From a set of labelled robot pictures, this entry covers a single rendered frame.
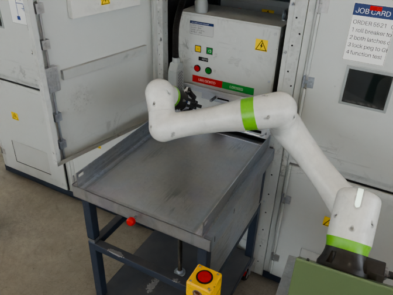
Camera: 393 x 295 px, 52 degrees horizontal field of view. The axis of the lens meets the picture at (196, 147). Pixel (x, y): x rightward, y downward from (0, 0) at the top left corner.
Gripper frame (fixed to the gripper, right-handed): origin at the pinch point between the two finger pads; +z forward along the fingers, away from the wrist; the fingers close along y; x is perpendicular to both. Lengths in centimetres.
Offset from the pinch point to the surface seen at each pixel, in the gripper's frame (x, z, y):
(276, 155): 37.7, 21.0, 12.6
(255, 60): 20.6, 3.8, -25.7
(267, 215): 38, 40, 45
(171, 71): -15.9, -1.5, -12.4
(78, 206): -92, 56, 87
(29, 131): -130, 37, 45
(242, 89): 15.8, 11.2, -12.6
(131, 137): -22.1, -10.5, 21.8
